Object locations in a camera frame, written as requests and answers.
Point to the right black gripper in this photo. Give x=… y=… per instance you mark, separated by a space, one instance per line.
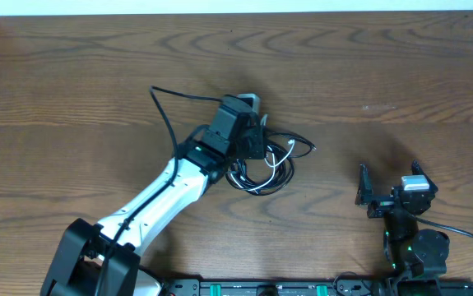
x=385 y=201

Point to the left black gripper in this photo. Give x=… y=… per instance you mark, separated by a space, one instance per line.
x=258 y=140

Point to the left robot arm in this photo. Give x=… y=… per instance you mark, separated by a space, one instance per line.
x=104 y=258

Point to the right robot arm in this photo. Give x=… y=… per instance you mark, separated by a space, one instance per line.
x=418 y=257

